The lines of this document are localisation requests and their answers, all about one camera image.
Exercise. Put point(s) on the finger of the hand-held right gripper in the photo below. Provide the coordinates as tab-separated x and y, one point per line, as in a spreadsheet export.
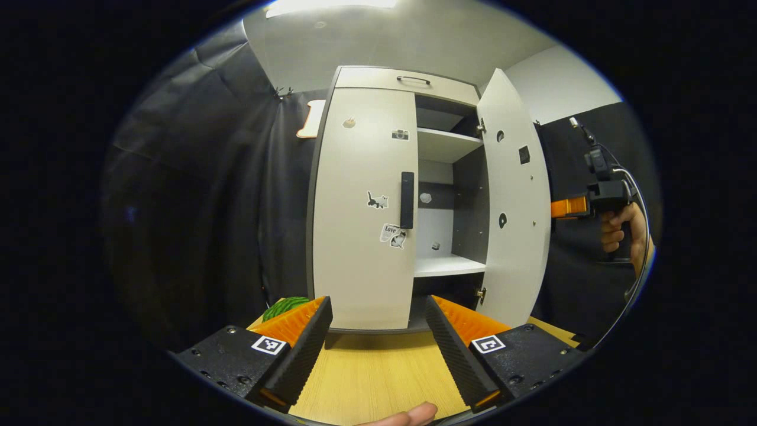
568	207

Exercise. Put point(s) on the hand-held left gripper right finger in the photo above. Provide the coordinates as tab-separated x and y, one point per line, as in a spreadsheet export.
455	349

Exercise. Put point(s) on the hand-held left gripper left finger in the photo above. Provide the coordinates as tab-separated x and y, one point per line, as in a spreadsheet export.
304	349

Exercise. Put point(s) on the beige cabinet door shell sticker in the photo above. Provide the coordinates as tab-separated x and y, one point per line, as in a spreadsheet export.
517	260

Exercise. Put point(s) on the beige cabinet door camera sticker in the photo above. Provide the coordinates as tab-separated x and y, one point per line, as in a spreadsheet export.
355	266

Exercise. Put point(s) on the beige double-door shoe cabinet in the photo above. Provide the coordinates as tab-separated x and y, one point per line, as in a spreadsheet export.
470	201

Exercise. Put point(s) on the small metal door hinge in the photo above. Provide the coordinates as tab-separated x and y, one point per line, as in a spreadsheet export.
481	294
481	126

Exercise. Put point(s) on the white cabinet shelf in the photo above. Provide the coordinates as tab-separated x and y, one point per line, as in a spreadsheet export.
443	145
446	266

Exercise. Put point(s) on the beige cabinet drawer front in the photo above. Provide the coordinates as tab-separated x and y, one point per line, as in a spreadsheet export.
366	78

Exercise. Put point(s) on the watermelon slice toy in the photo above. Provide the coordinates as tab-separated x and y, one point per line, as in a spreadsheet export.
284	307

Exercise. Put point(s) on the black backdrop clip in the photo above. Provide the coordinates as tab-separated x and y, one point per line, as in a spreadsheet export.
282	92

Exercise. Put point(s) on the ceiling light panel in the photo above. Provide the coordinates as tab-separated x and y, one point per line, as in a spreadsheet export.
331	6

